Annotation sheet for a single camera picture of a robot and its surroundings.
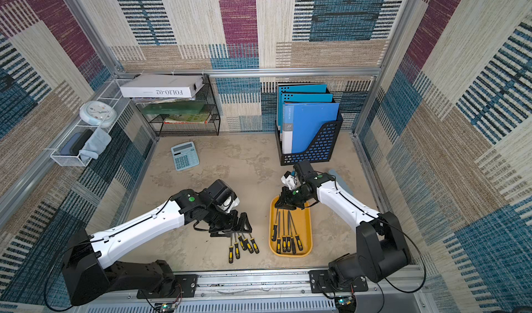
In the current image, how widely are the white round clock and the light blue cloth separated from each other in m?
→ 0.03

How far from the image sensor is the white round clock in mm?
733

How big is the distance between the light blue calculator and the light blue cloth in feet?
1.18

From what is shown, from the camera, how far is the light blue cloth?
2.17ft

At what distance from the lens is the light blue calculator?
1.07 m
